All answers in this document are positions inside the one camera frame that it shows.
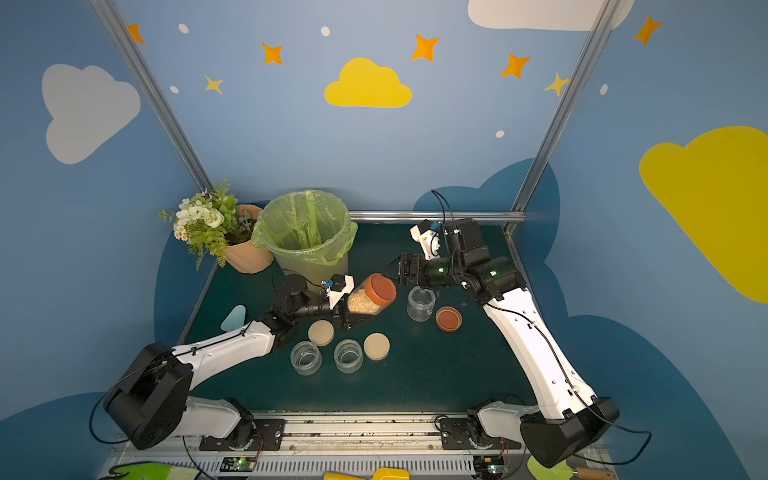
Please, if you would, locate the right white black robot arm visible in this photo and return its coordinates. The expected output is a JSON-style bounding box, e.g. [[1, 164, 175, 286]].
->
[[382, 218, 620, 468]]

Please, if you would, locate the green spatula wooden handle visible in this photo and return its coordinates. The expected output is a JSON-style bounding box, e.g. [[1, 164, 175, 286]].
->
[[526, 456, 618, 480]]

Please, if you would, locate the light blue spatula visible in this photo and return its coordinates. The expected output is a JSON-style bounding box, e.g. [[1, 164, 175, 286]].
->
[[220, 305, 247, 332]]

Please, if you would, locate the brown jar lid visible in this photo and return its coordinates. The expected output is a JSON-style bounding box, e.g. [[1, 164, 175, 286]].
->
[[435, 306, 463, 333]]

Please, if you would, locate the artificial white flower plant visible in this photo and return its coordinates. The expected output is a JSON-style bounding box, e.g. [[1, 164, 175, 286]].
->
[[158, 179, 256, 268]]

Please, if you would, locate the green plastic bin liner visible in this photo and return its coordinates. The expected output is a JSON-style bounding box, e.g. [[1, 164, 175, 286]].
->
[[251, 190, 358, 266]]

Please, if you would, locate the green tool front left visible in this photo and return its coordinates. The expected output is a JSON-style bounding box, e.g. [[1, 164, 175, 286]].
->
[[102, 462, 201, 480]]

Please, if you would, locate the beige-lid oatmeal jar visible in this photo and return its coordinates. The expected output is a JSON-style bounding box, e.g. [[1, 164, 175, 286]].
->
[[333, 339, 364, 374], [290, 341, 322, 376]]

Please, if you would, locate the beige jar lid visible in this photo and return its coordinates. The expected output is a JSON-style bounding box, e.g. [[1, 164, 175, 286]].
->
[[363, 333, 391, 361], [308, 320, 334, 347]]

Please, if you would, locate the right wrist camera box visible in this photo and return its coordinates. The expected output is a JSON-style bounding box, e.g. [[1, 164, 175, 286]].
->
[[410, 219, 440, 260]]

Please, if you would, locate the right controller board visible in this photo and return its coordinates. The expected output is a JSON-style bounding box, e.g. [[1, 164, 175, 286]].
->
[[472, 456, 509, 480]]

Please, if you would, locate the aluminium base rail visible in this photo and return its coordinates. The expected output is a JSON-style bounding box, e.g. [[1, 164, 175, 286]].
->
[[99, 412, 535, 479]]

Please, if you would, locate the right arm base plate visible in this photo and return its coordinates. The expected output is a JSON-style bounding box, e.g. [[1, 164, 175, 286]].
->
[[433, 415, 523, 451]]

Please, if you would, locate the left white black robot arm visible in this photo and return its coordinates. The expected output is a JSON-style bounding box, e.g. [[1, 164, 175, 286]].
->
[[102, 274, 375, 450]]

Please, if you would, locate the yellow scoop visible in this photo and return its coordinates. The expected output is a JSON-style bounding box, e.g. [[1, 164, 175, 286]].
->
[[322, 467, 411, 480]]

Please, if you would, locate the mesh waste bin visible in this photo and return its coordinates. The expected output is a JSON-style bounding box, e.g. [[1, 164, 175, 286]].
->
[[276, 252, 349, 284]]

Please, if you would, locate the brown-lid oatmeal jar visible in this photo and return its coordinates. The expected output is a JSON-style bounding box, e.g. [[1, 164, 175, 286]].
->
[[407, 286, 436, 322], [347, 273, 397, 316]]

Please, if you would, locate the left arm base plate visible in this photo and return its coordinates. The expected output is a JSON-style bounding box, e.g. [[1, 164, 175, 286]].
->
[[199, 418, 286, 452]]

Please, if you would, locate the left controller board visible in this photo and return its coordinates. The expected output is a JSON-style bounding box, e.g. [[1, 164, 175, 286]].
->
[[219, 457, 257, 473]]

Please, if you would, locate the controller board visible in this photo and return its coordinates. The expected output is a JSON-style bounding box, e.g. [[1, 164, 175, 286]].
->
[[472, 456, 509, 480], [219, 457, 257, 473]]

